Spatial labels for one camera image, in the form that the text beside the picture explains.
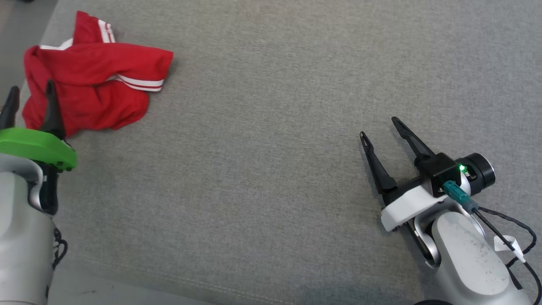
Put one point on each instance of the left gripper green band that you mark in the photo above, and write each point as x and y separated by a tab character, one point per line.
34	146

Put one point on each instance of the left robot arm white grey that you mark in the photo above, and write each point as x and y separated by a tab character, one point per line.
21	237

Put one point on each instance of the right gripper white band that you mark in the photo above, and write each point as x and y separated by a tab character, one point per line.
408	205

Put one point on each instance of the red white basketball jersey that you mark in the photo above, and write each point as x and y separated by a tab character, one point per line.
93	84

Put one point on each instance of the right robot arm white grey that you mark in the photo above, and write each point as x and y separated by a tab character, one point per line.
470	258

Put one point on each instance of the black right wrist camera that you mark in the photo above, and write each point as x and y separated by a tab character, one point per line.
449	171

